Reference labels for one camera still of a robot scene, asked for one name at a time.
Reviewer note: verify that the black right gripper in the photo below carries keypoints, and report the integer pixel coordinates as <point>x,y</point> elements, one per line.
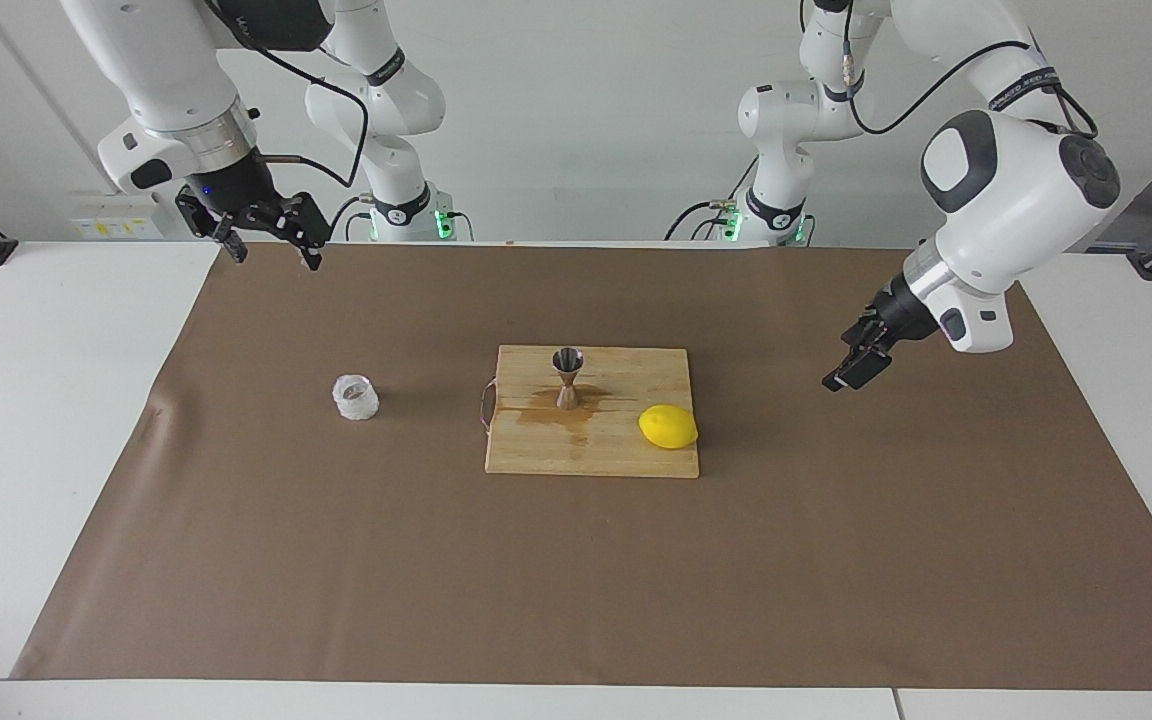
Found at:
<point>236,190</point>

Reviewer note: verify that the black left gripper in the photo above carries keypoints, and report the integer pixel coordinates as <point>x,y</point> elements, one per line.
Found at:
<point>898,312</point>

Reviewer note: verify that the clear textured cup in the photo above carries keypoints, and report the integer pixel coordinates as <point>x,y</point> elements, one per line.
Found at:
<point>356,400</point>

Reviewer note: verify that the steel double jigger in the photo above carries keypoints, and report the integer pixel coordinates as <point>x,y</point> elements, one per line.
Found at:
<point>567,362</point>

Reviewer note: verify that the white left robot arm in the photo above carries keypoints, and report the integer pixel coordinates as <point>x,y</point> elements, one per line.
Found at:
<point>1006,200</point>

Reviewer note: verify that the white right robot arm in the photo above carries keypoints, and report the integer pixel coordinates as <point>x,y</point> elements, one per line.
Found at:
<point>156,60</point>

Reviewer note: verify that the yellow lemon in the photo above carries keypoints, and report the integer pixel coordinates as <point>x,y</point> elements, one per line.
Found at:
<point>668,427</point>

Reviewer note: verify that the wooden cutting board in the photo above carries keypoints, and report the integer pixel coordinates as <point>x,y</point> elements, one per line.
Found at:
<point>636,380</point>

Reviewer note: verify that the brown paper table mat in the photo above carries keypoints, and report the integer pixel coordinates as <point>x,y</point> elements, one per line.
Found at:
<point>336,550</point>

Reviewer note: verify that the white wall socket box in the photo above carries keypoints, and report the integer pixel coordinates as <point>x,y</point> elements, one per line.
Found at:
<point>116,215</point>

